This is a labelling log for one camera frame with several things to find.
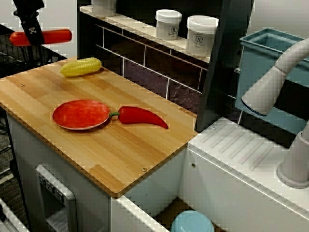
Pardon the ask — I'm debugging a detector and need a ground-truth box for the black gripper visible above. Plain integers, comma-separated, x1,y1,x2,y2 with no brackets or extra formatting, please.
12,0,45,46

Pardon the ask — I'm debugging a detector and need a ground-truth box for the red toy sausage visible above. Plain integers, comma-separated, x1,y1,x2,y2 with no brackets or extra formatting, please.
9,29,72,46

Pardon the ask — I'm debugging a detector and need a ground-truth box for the red toy chili pepper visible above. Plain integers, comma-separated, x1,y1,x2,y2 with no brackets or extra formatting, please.
109,106,169,130

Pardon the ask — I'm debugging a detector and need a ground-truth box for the yellow toy corn cob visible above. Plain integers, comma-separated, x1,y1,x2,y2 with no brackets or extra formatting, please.
60,57,102,78

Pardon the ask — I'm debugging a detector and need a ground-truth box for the plain white container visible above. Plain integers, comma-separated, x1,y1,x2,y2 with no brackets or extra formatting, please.
91,0,117,17

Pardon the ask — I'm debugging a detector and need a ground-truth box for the red round plate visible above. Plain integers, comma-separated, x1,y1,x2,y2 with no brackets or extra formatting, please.
52,99,111,131

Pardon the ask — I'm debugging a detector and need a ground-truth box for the cream shelf ledge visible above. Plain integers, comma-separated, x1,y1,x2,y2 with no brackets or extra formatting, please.
79,4,213,63

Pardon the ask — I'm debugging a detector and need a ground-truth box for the dark tile backsplash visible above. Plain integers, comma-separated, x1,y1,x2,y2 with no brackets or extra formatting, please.
95,23,211,114

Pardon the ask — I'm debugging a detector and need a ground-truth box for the white lidded jar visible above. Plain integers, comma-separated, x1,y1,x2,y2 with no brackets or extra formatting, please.
185,15,219,58
155,9,183,39

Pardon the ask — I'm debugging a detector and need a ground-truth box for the white kitchen cabinet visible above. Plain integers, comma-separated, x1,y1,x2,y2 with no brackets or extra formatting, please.
6,113,186,232

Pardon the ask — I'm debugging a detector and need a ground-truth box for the grey framed oven door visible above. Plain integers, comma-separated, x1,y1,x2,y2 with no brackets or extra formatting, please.
35,164,78,232

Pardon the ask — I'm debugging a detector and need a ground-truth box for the dark grey upright panel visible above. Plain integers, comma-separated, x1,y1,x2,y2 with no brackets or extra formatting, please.
194,0,255,133

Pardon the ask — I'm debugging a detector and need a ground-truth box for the teal plastic bin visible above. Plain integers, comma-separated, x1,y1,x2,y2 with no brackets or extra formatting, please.
235,28,309,136

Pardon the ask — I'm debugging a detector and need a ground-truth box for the grey toy faucet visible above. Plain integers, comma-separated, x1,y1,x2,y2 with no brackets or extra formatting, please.
241,37,309,189

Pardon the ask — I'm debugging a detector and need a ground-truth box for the white sink unit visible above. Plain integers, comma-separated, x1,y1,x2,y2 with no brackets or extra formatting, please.
111,117,309,232

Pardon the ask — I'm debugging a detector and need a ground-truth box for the light blue bowl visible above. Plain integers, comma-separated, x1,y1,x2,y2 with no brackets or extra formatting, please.
170,209,215,232

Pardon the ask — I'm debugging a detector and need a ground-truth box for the black wire mesh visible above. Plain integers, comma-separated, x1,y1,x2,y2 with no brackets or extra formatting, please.
0,24,68,73

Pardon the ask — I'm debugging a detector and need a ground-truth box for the aluminium frame rail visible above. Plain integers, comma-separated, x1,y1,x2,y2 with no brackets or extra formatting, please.
0,197,27,232

